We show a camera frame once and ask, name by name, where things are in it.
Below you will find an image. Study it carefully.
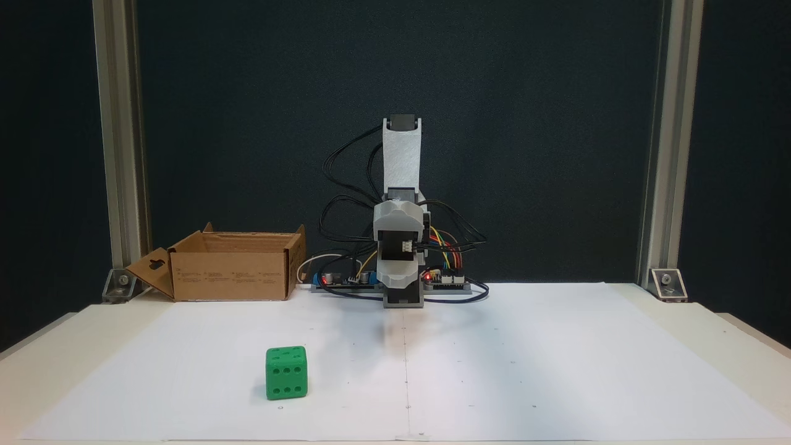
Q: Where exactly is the aluminium frame post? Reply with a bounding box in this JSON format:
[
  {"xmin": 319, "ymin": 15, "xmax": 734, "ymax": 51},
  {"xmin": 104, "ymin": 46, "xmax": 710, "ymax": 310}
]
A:
[
  {"xmin": 91, "ymin": 0, "xmax": 153, "ymax": 291},
  {"xmin": 635, "ymin": 0, "xmax": 705, "ymax": 291}
]

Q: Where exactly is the white cable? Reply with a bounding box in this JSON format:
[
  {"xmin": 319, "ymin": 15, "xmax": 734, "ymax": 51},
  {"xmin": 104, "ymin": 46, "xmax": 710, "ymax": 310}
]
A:
[{"xmin": 297, "ymin": 253, "xmax": 348, "ymax": 285}]

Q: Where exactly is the red jumper wire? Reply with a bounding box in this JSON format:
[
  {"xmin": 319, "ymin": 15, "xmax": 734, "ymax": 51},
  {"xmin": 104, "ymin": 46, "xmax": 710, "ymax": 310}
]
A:
[{"xmin": 428, "ymin": 235, "xmax": 461, "ymax": 273}]

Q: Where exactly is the black motor cable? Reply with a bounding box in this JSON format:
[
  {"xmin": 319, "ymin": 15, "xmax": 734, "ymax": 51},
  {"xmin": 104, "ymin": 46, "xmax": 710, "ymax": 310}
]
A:
[
  {"xmin": 322, "ymin": 124, "xmax": 389, "ymax": 206},
  {"xmin": 422, "ymin": 199, "xmax": 489, "ymax": 255},
  {"xmin": 319, "ymin": 193, "xmax": 379, "ymax": 245}
]

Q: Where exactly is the black power cable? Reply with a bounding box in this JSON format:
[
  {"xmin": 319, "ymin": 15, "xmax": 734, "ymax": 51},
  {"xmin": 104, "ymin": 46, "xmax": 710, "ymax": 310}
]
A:
[{"xmin": 321, "ymin": 279, "xmax": 491, "ymax": 305}]

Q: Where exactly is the green die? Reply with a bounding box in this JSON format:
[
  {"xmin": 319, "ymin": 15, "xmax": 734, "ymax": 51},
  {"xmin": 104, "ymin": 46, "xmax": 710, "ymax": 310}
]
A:
[{"xmin": 266, "ymin": 345, "xmax": 308, "ymax": 401}]

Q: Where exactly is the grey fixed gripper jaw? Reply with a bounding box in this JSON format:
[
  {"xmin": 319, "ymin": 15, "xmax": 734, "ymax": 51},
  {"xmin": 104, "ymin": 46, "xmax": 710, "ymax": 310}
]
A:
[{"xmin": 377, "ymin": 258, "xmax": 423, "ymax": 290}]

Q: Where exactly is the orange jumper wire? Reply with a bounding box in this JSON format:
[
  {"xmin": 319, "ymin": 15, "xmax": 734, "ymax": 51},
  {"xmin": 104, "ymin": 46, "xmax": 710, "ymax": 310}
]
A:
[{"xmin": 434, "ymin": 229, "xmax": 464, "ymax": 273}]

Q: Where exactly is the green jumper wire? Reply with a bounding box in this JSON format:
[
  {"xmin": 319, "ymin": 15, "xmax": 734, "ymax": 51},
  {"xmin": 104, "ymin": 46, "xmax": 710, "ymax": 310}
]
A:
[{"xmin": 431, "ymin": 232, "xmax": 453, "ymax": 273}]

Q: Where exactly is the grey pivoting gripper jaw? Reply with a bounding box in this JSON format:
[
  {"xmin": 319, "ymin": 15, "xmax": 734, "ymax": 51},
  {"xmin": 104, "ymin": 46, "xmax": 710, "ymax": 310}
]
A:
[{"xmin": 373, "ymin": 200, "xmax": 426, "ymax": 243}]

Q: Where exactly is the controller board with connectors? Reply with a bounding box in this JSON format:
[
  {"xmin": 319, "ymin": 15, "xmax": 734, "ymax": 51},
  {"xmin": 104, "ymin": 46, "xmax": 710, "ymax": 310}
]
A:
[{"xmin": 423, "ymin": 269, "xmax": 472, "ymax": 292}]

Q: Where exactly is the blue circuit board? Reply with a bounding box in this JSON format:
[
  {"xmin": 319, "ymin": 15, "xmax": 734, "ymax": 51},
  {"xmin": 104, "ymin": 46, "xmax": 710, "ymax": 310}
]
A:
[{"xmin": 311, "ymin": 267, "xmax": 384, "ymax": 293}]

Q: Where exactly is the brown cardboard box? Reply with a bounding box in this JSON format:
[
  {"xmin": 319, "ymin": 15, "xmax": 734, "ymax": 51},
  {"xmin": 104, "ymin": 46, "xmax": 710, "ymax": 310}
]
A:
[{"xmin": 126, "ymin": 222, "xmax": 307, "ymax": 302}]

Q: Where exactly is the metal corner bracket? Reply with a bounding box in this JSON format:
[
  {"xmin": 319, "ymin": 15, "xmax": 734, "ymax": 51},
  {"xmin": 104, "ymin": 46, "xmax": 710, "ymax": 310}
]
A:
[
  {"xmin": 102, "ymin": 268, "xmax": 138, "ymax": 303},
  {"xmin": 649, "ymin": 268, "xmax": 688, "ymax": 303}
]

